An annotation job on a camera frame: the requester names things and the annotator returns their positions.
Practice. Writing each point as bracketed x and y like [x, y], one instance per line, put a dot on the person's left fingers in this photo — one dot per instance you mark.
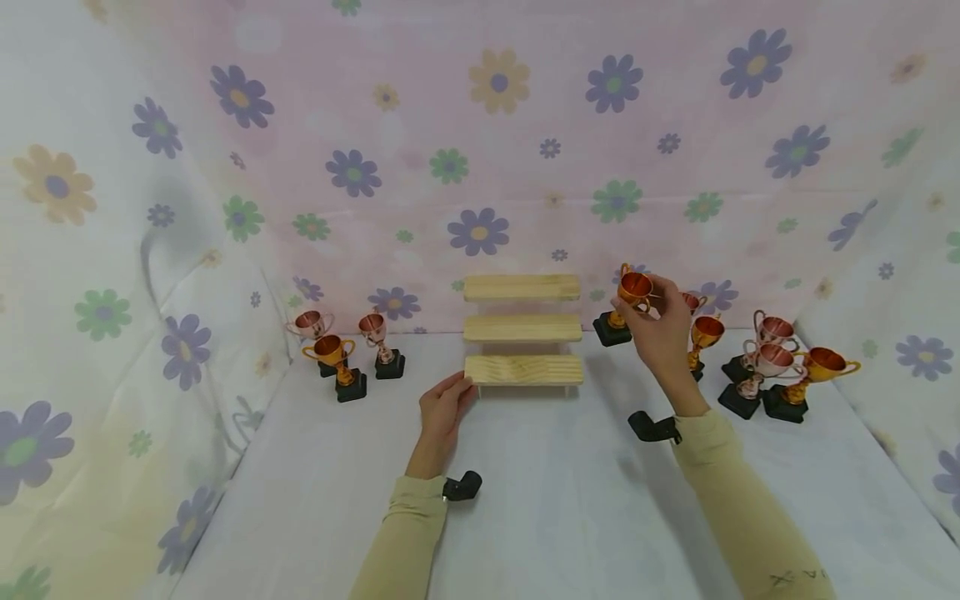
[444, 386]

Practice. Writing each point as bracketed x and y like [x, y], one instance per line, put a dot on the black wrist band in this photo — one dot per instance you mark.
[654, 427]
[462, 486]

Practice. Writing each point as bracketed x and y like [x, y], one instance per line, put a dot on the person's right hand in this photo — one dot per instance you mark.
[664, 342]

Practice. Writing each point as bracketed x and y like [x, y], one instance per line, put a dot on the wooden three-tier display shelf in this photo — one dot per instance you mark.
[523, 370]

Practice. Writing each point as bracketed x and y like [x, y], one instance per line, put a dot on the person's left hand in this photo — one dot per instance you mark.
[437, 425]

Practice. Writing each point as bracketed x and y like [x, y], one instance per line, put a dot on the person's left thumb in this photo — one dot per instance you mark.
[465, 394]

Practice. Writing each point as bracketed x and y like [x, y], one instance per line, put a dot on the gold trophy cup black base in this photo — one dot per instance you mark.
[330, 348]
[825, 363]
[636, 289]
[706, 330]

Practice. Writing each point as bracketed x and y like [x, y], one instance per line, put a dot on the person's left forearm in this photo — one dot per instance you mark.
[401, 542]

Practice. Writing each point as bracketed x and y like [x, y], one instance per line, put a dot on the person's right thumb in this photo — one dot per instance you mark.
[624, 312]

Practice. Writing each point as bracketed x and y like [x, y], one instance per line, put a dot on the person's right fingers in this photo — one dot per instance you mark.
[660, 292]

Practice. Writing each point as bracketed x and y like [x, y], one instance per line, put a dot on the person's right forearm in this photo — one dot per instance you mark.
[750, 508]

